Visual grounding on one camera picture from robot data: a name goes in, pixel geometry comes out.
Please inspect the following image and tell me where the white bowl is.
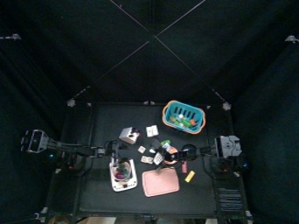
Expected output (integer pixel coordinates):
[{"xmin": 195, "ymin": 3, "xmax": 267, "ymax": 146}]
[{"xmin": 113, "ymin": 163, "xmax": 135, "ymax": 182}]

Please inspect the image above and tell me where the pink rectangular tray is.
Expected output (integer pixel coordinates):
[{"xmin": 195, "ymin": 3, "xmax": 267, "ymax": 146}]
[{"xmin": 141, "ymin": 167, "xmax": 182, "ymax": 198}]

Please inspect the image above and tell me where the teal basket with orange rim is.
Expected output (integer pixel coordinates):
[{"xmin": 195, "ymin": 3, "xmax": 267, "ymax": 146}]
[{"xmin": 162, "ymin": 100, "xmax": 207, "ymax": 136}]

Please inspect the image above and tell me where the white tray with handles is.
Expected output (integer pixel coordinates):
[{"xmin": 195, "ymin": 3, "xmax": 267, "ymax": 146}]
[{"xmin": 109, "ymin": 158, "xmax": 139, "ymax": 193}]

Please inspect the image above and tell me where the yellow toy block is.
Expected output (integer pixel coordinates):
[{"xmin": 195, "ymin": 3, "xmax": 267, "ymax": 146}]
[{"xmin": 183, "ymin": 170, "xmax": 198, "ymax": 184}]

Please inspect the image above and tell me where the white knife block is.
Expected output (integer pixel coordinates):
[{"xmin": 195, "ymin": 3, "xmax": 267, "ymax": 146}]
[{"xmin": 118, "ymin": 126, "xmax": 142, "ymax": 145}]

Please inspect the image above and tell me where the black round pot lid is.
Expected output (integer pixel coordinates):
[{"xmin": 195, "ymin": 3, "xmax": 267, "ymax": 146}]
[{"xmin": 182, "ymin": 143, "xmax": 199, "ymax": 156}]

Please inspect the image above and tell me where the white box with dark band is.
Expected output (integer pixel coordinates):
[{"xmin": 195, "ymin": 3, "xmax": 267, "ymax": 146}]
[{"xmin": 145, "ymin": 124, "xmax": 161, "ymax": 138}]

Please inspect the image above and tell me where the white printed label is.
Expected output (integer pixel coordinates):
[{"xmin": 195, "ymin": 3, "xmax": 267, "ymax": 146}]
[{"xmin": 218, "ymin": 187, "xmax": 245, "ymax": 213}]

